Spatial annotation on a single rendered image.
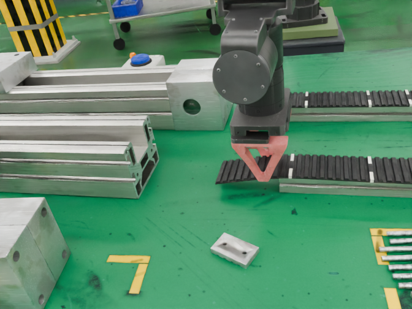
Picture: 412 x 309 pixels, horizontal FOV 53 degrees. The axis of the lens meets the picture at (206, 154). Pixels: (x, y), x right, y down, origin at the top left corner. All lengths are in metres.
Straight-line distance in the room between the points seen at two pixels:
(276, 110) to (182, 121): 0.27
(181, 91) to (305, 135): 0.22
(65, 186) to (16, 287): 0.21
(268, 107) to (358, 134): 0.24
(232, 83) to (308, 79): 0.49
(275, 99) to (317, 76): 0.40
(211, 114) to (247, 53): 0.33
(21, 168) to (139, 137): 0.18
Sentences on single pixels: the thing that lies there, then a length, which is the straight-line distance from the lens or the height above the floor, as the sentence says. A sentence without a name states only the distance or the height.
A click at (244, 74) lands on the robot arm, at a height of 0.99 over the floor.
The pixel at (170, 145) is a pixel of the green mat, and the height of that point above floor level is 0.78.
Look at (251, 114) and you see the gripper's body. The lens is 0.50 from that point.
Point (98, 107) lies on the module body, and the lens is 0.78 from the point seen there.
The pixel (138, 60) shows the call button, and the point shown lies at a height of 0.85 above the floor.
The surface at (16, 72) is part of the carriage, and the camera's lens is 0.90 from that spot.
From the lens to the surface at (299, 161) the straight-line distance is 0.57.
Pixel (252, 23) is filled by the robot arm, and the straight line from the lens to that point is 0.42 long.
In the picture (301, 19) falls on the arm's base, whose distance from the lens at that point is 1.12.
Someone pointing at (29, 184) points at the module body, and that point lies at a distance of 0.68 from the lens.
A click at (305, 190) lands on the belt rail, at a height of 0.79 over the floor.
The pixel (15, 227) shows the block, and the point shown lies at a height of 0.87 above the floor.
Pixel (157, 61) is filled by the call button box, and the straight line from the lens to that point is 0.90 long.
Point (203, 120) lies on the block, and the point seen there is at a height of 0.80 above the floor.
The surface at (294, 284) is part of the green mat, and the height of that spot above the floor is 0.78.
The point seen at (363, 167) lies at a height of 0.81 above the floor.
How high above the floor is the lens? 1.15
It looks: 34 degrees down
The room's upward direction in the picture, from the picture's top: 9 degrees counter-clockwise
